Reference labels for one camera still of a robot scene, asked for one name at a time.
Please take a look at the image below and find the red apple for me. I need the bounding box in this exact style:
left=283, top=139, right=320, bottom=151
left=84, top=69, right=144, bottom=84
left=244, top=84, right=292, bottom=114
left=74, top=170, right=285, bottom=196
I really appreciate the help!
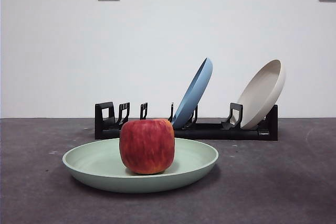
left=119, top=118, right=175, bottom=175

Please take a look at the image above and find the green plate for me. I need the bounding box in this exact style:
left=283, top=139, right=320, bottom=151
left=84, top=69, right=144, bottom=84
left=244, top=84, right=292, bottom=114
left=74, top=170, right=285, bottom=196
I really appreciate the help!
left=62, top=137, right=220, bottom=194

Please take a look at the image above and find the blue plate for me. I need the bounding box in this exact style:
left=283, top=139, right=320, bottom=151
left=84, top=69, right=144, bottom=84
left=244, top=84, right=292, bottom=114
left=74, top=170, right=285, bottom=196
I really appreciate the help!
left=171, top=57, right=214, bottom=128

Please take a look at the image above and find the black plate rack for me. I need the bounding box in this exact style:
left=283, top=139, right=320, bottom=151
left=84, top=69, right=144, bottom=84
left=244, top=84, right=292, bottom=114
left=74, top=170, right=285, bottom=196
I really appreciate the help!
left=94, top=101, right=279, bottom=141

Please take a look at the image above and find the beige plate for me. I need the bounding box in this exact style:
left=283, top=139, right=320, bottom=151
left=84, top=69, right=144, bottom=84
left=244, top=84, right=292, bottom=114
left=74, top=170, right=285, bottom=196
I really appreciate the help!
left=237, top=59, right=286, bottom=130

